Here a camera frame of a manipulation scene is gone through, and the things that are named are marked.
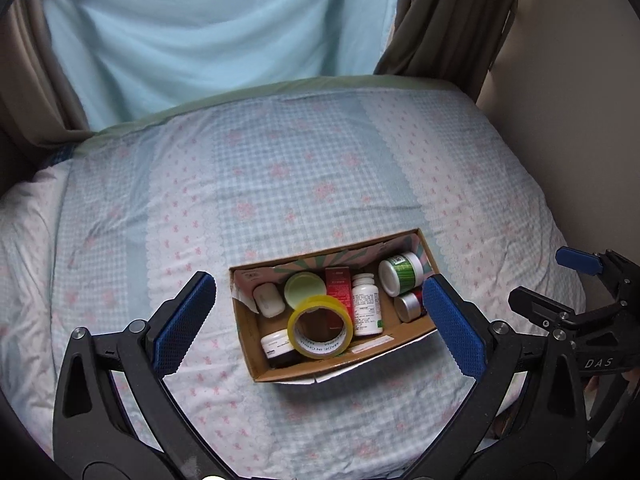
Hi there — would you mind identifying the light blue sheet curtain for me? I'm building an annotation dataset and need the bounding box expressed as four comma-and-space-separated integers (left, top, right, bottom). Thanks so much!
42, 0, 397, 131

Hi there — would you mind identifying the white pill bottle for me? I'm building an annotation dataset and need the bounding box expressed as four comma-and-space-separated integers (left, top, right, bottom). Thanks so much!
352, 273, 383, 337

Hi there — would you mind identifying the brown cardboard box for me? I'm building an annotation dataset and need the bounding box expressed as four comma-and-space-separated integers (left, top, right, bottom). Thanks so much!
230, 230, 437, 384

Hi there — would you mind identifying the white lid green jar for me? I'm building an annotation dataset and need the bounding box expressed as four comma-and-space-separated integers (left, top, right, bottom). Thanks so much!
378, 252, 424, 298

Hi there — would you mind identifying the red Marubi box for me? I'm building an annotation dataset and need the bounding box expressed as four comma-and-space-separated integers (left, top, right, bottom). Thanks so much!
324, 266, 355, 324

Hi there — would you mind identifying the green lidded round container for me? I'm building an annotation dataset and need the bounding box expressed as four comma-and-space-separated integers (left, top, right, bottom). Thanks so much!
283, 272, 326, 310

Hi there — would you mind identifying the silver red small jar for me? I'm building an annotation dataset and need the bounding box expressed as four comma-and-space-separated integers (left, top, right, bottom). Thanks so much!
394, 289, 426, 323

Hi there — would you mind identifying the dark brown curtain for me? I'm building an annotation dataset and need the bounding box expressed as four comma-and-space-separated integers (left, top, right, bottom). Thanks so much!
374, 0, 518, 100

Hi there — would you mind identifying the white earbuds case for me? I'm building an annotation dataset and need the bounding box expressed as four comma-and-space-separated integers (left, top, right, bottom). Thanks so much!
253, 283, 286, 318

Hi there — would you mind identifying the black white small jar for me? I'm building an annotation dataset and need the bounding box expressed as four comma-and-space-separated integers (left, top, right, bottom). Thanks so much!
260, 328, 300, 368

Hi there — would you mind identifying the yellow tape roll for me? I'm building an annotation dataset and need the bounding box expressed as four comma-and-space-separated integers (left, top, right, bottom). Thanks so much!
288, 295, 354, 360

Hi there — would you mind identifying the beige left curtain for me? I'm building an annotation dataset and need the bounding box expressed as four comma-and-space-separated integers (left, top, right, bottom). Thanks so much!
1, 0, 92, 152

